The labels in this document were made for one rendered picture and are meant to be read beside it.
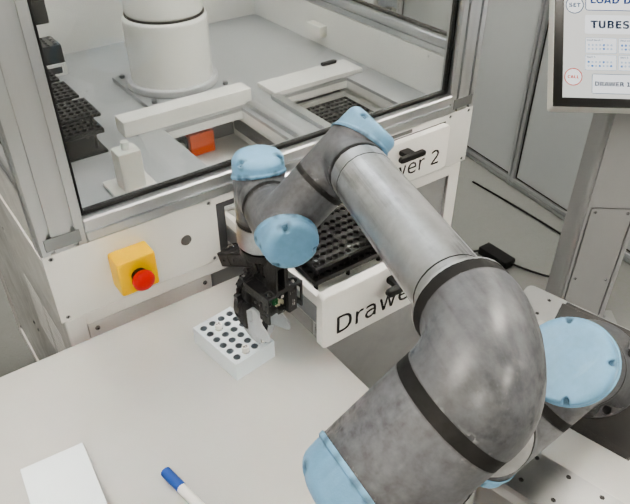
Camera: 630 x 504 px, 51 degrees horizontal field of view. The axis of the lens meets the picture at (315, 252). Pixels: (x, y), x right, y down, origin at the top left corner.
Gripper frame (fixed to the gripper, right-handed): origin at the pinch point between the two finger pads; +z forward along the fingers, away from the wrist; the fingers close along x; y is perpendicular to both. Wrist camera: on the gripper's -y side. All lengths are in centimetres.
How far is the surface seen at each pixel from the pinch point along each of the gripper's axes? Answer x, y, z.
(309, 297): 7.1, 4.8, -6.6
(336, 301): 7.2, 11.1, -9.7
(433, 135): 63, -14, -10
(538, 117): 200, -59, 45
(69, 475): -37.2, 3.9, 0.1
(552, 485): 14, 49, 5
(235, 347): -4.5, -1.3, 1.5
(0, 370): -22, -113, 81
